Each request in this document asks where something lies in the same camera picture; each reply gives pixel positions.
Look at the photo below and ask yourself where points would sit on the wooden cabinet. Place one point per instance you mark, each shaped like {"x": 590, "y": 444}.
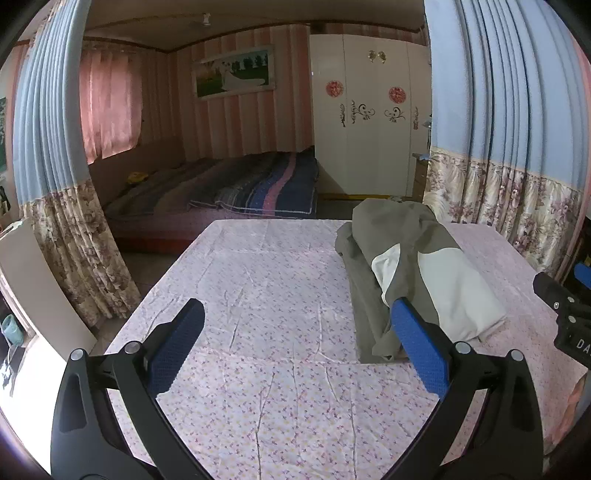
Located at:
{"x": 421, "y": 177}

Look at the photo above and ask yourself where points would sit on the grey and white jacket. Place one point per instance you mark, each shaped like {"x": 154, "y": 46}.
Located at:
{"x": 443, "y": 272}

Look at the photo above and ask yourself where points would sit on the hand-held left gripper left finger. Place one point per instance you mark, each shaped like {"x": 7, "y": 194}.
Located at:
{"x": 178, "y": 344}

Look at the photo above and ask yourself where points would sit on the teal cup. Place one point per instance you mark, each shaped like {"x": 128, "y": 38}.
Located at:
{"x": 11, "y": 330}

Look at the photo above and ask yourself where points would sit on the striped blue blanket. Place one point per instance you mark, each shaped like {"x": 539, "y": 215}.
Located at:
{"x": 277, "y": 184}

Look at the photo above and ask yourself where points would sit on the framed landscape wall picture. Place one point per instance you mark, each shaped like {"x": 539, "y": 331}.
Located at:
{"x": 233, "y": 71}

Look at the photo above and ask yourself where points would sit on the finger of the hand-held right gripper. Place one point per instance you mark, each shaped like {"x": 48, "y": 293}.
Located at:
{"x": 582, "y": 274}
{"x": 549, "y": 288}

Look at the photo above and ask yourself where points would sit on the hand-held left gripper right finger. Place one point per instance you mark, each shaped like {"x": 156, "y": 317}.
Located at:
{"x": 418, "y": 346}

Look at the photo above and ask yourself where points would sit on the white wardrobe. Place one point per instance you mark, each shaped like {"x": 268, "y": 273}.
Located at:
{"x": 369, "y": 152}

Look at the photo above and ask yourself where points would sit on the person's right forearm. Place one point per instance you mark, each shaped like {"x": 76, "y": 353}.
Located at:
{"x": 579, "y": 401}

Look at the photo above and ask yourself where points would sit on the brown bed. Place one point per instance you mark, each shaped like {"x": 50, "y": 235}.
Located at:
{"x": 152, "y": 194}

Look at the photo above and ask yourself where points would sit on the pink floral bed sheet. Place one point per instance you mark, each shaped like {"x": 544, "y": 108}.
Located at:
{"x": 258, "y": 286}

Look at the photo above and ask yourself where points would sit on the round red sticker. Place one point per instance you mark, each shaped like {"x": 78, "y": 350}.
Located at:
{"x": 333, "y": 88}
{"x": 395, "y": 94}

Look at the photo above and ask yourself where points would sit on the blue floral curtain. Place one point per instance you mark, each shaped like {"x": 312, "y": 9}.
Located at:
{"x": 55, "y": 115}
{"x": 498, "y": 92}

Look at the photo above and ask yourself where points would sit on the pink window curtain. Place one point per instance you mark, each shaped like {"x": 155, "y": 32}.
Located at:
{"x": 111, "y": 106}

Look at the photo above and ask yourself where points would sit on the yellow toy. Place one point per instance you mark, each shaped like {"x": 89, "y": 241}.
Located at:
{"x": 137, "y": 177}

